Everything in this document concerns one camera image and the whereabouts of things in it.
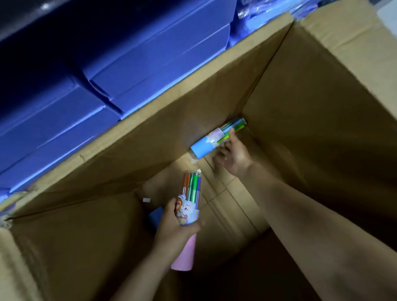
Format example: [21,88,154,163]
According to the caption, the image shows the large brown cardboard box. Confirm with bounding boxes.
[0,0,397,301]

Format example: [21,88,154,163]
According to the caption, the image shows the pink cap marker tube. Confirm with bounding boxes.
[171,169,204,272]

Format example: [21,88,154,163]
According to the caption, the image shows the plastic wrapped blue packets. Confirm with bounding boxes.
[229,0,314,48]

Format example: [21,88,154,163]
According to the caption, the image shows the person's right forearm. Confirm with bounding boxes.
[238,162,397,301]

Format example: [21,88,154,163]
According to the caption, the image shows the person's left forearm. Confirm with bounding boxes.
[110,243,184,301]

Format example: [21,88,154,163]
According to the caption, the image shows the person's left hand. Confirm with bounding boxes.
[154,199,205,258]

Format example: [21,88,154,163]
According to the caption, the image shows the blue cap marker tube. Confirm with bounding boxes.
[190,117,247,159]
[148,206,165,234]

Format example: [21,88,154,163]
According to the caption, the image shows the stack of blue boxes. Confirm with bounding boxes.
[0,0,240,200]

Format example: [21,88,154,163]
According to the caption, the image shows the white object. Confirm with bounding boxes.
[376,0,397,35]

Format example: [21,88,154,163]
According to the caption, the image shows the person's right hand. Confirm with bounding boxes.
[213,128,255,178]

